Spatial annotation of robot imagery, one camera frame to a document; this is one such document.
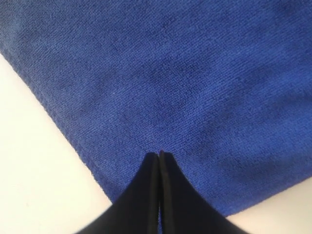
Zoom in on blue microfibre towel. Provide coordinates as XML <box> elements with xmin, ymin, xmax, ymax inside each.
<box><xmin>0</xmin><ymin>0</ymin><xmax>312</xmax><ymax>215</ymax></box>

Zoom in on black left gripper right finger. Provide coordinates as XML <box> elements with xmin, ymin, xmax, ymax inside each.
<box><xmin>159</xmin><ymin>151</ymin><xmax>246</xmax><ymax>234</ymax></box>

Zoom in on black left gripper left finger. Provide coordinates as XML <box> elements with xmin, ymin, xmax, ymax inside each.
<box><xmin>79</xmin><ymin>153</ymin><xmax>159</xmax><ymax>234</ymax></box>

